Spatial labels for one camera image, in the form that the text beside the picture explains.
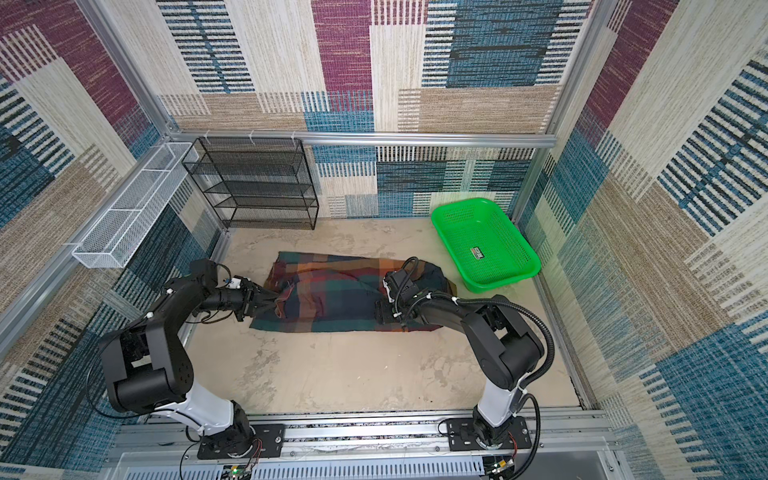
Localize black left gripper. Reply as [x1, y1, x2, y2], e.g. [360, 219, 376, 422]
[200, 279, 277, 322]

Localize plaid long sleeve shirt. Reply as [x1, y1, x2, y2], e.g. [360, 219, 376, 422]
[250, 251, 436, 333]

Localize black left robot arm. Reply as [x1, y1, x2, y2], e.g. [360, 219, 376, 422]
[99, 259, 285, 462]

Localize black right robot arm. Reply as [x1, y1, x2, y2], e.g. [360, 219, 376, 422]
[382, 269, 555, 449]

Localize green plastic basket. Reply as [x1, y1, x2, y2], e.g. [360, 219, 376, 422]
[431, 198, 541, 294]

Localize aluminium back crossbar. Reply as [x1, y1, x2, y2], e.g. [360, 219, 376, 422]
[169, 130, 556, 149]

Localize black corrugated cable conduit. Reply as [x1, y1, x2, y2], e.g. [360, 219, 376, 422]
[392, 256, 556, 391]

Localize black wire mesh shelf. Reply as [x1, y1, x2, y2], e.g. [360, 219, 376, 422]
[182, 137, 319, 230]

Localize white wire mesh tray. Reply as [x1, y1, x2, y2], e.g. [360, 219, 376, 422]
[72, 142, 192, 269]

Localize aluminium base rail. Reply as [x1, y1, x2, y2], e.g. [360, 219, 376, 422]
[100, 407, 633, 479]

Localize aluminium frame post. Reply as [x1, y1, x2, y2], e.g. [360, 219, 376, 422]
[509, 1, 617, 225]

